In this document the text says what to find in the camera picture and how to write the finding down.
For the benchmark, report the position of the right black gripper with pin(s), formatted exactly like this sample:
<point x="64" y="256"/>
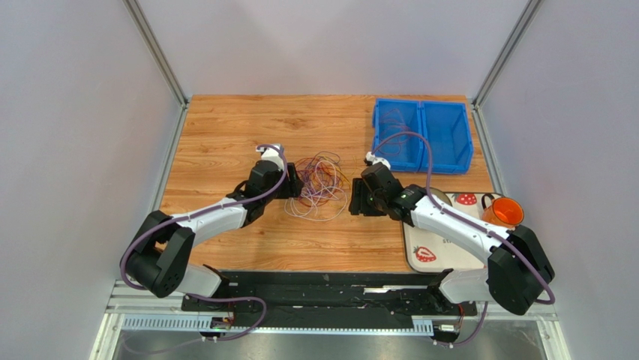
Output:
<point x="360" y="196"/>

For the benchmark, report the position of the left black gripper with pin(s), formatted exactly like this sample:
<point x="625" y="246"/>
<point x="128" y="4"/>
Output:
<point x="293" y="187"/>

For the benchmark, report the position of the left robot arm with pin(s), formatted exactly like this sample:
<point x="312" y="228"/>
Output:
<point x="158" y="258"/>

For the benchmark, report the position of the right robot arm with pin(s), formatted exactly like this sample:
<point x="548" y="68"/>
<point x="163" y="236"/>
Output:
<point x="517" y="272"/>

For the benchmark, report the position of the beige bowl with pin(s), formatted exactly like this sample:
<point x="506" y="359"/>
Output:
<point x="439" y="198"/>

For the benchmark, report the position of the strawberry print tray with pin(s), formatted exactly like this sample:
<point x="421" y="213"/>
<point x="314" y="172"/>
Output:
<point x="429" y="249"/>

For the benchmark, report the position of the blue plastic bin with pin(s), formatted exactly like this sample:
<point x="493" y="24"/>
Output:
<point x="445" y="125"/>

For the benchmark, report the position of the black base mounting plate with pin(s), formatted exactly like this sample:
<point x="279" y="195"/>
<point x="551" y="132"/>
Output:
<point x="330" y="300"/>

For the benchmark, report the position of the orange plastic cup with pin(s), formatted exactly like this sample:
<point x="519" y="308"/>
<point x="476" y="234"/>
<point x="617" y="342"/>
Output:
<point x="501" y="211"/>

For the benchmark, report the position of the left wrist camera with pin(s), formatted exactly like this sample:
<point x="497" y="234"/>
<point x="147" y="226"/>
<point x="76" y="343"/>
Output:
<point x="272" y="154"/>

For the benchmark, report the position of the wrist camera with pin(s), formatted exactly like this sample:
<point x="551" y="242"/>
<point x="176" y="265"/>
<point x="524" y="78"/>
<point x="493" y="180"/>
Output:
<point x="371" y="159"/>
<point x="272" y="154"/>

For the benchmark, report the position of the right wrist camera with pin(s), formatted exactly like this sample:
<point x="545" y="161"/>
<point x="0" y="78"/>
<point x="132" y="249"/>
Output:
<point x="371" y="159"/>

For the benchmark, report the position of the aluminium frame rail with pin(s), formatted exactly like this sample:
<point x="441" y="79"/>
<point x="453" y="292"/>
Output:
<point x="144" y="311"/>

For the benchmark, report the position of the left aluminium corner post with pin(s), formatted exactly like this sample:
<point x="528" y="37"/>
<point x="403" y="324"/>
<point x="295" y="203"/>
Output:
<point x="145" y="29"/>

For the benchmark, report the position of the aluminium corner post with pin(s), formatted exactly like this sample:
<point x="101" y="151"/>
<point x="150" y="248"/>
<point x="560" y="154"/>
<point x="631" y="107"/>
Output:
<point x="145" y="29"/>
<point x="523" y="22"/>

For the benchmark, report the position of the right aluminium corner post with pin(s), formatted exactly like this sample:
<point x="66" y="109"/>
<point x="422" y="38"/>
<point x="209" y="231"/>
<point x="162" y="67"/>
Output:
<point x="523" y="22"/>

